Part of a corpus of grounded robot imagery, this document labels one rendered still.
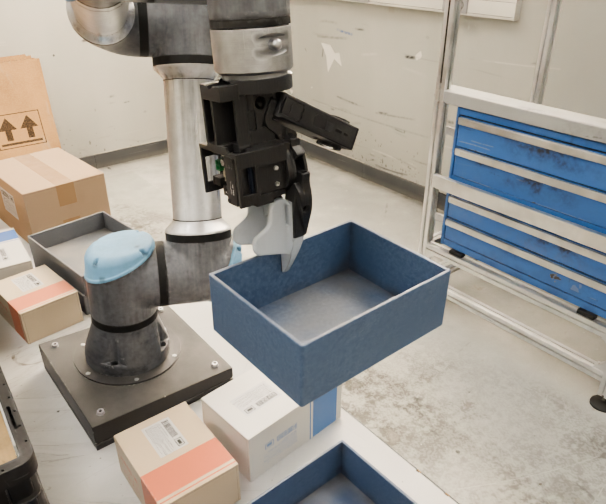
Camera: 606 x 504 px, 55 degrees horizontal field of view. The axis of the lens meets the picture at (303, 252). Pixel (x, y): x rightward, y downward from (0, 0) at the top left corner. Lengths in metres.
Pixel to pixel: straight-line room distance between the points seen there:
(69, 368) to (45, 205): 0.63
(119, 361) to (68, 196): 0.69
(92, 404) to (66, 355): 0.15
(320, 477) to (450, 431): 1.17
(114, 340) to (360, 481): 0.47
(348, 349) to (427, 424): 1.53
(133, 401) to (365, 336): 0.58
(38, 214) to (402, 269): 1.17
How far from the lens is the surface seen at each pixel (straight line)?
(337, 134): 0.62
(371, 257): 0.69
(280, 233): 0.61
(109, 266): 0.99
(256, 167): 0.55
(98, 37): 0.96
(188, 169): 1.00
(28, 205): 1.64
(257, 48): 0.54
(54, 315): 1.32
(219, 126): 0.57
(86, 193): 1.69
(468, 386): 2.24
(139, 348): 1.07
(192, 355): 1.13
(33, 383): 1.22
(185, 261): 1.01
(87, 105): 4.21
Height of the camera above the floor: 1.44
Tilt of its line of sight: 29 degrees down
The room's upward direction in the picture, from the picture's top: straight up
